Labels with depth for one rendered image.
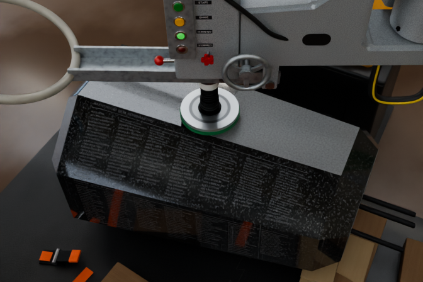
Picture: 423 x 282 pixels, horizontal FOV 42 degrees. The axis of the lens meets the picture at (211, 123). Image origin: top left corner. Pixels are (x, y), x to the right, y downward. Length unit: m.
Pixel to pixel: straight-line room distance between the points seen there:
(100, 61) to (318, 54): 0.73
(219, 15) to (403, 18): 0.54
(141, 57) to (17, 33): 2.09
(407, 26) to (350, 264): 1.09
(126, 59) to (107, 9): 2.05
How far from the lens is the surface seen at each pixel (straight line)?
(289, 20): 1.60
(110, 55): 1.91
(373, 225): 2.65
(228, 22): 1.58
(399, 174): 2.99
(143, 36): 3.66
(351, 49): 1.70
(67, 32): 1.99
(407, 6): 1.71
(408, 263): 2.61
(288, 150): 1.94
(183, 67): 1.70
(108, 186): 2.14
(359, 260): 2.43
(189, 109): 1.98
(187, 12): 1.54
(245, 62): 1.67
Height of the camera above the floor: 2.31
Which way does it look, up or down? 49 degrees down
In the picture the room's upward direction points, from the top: 2 degrees counter-clockwise
